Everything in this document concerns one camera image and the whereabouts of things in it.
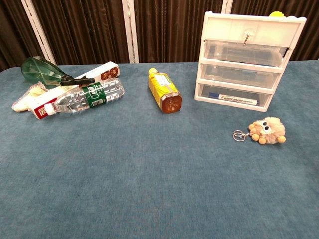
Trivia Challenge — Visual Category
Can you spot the brown plush keychain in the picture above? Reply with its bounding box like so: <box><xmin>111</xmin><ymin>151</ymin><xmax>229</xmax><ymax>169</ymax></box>
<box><xmin>233</xmin><ymin>117</ymin><xmax>287</xmax><ymax>145</ymax></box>

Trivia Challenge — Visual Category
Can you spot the white plastic drawer unit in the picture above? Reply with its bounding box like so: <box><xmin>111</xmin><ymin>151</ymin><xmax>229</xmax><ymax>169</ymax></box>
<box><xmin>194</xmin><ymin>10</ymin><xmax>307</xmax><ymax>112</ymax></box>

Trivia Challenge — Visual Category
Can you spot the yellow tea bottle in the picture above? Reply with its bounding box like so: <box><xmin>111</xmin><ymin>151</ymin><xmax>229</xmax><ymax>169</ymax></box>
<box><xmin>148</xmin><ymin>68</ymin><xmax>183</xmax><ymax>115</ymax></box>

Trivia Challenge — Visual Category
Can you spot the clear green-label water bottle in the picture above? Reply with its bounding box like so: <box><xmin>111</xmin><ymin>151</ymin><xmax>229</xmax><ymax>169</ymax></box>
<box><xmin>44</xmin><ymin>78</ymin><xmax>125</xmax><ymax>117</ymax></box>

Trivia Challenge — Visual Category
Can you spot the white red toothpaste box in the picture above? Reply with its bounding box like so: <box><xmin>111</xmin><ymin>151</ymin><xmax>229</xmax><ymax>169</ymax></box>
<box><xmin>27</xmin><ymin>61</ymin><xmax>120</xmax><ymax>120</ymax></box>

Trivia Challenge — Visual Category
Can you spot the blue whiteboard marker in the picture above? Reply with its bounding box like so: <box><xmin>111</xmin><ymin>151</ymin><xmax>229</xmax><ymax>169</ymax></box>
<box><xmin>208</xmin><ymin>92</ymin><xmax>260</xmax><ymax>106</ymax></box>

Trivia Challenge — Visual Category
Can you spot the dark brown curtain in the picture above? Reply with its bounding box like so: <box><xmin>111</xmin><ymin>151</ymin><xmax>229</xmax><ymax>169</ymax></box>
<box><xmin>0</xmin><ymin>0</ymin><xmax>319</xmax><ymax>73</ymax></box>

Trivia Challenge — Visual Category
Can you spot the green spray bottle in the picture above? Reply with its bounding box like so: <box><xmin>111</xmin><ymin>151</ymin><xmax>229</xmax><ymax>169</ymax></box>
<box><xmin>20</xmin><ymin>56</ymin><xmax>96</xmax><ymax>90</ymax></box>

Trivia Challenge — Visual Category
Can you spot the white knitted cloth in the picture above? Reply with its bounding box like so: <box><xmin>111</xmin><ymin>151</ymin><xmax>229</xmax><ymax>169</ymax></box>
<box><xmin>11</xmin><ymin>82</ymin><xmax>48</xmax><ymax>113</ymax></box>

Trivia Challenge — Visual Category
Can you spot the white frame post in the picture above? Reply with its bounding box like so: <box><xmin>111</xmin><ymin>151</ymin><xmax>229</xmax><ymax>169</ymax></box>
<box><xmin>20</xmin><ymin>0</ymin><xmax>57</xmax><ymax>66</ymax></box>
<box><xmin>221</xmin><ymin>0</ymin><xmax>233</xmax><ymax>13</ymax></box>
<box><xmin>121</xmin><ymin>0</ymin><xmax>140</xmax><ymax>64</ymax></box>

